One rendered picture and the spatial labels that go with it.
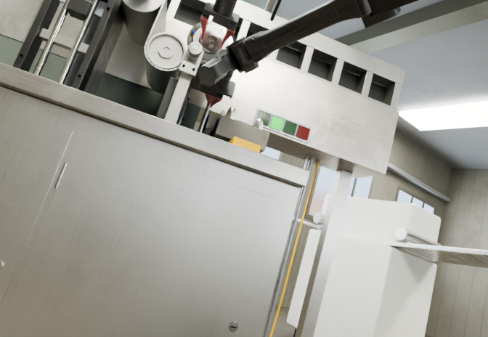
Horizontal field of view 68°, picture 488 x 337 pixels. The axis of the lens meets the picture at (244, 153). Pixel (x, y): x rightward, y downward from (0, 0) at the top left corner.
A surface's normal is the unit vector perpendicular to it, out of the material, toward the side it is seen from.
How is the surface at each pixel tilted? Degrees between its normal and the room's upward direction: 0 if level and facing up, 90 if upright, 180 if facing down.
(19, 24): 90
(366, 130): 90
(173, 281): 90
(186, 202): 90
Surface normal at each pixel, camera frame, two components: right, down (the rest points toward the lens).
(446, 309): -0.78, -0.35
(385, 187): 0.55, -0.01
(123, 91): 0.23, -0.14
